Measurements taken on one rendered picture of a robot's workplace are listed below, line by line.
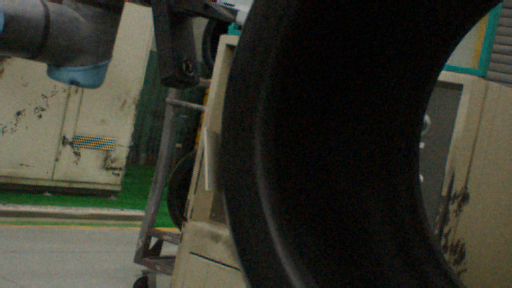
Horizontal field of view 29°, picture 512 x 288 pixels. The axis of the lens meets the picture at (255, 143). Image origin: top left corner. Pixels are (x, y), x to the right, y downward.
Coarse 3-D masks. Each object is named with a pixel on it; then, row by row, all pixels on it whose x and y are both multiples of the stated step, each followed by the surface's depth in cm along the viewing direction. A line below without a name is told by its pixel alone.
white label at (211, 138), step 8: (208, 136) 96; (216, 136) 98; (208, 144) 96; (216, 144) 98; (208, 152) 95; (216, 152) 98; (208, 160) 95; (216, 160) 98; (208, 168) 95; (216, 168) 97; (208, 176) 95; (216, 176) 97; (208, 184) 95; (216, 184) 97; (216, 192) 97
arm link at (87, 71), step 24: (72, 0) 121; (96, 0) 121; (72, 24) 120; (96, 24) 121; (48, 48) 118; (72, 48) 120; (96, 48) 122; (48, 72) 124; (72, 72) 122; (96, 72) 123
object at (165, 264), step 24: (216, 24) 517; (216, 48) 522; (168, 96) 504; (168, 120) 503; (168, 144) 503; (168, 168) 507; (192, 168) 527; (168, 192) 512; (144, 216) 507; (144, 240) 505; (168, 240) 497; (144, 264) 504; (168, 264) 509
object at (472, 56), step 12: (492, 12) 159; (480, 24) 161; (492, 24) 159; (468, 36) 162; (480, 36) 161; (492, 36) 160; (456, 48) 163; (468, 48) 162; (480, 48) 161; (456, 60) 163; (468, 60) 162; (480, 60) 160; (468, 72) 161; (480, 72) 160
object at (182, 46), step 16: (160, 0) 114; (160, 16) 114; (176, 16) 114; (160, 32) 114; (176, 32) 114; (192, 32) 116; (160, 48) 113; (176, 48) 113; (192, 48) 116; (160, 64) 113; (176, 64) 112; (192, 64) 114; (160, 80) 113; (176, 80) 112; (192, 80) 114
